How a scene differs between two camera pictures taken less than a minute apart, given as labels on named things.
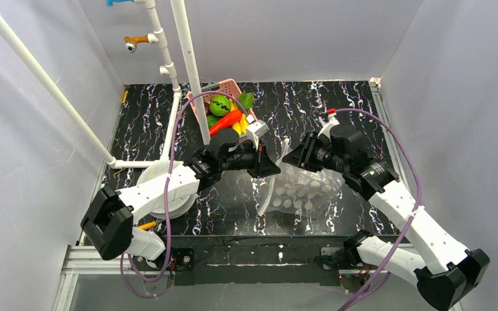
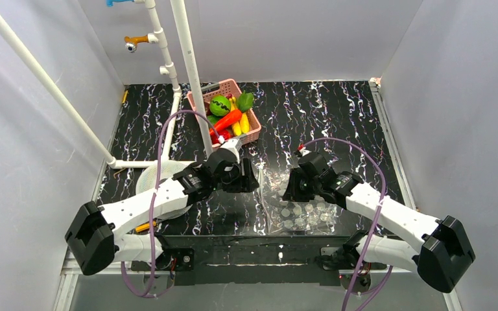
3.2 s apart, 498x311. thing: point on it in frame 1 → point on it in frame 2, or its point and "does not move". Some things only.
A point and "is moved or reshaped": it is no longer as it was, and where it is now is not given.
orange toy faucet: [131, 42] does not move
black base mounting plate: [259, 260] does not move
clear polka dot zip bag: [303, 193] is moved or reshaped
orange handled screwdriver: [146, 225] does not move
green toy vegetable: [211, 120] does not move
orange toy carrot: [231, 118] does not move
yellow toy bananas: [242, 126] does not move
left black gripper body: [256, 159] → [240, 179]
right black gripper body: [308, 150] → [296, 187]
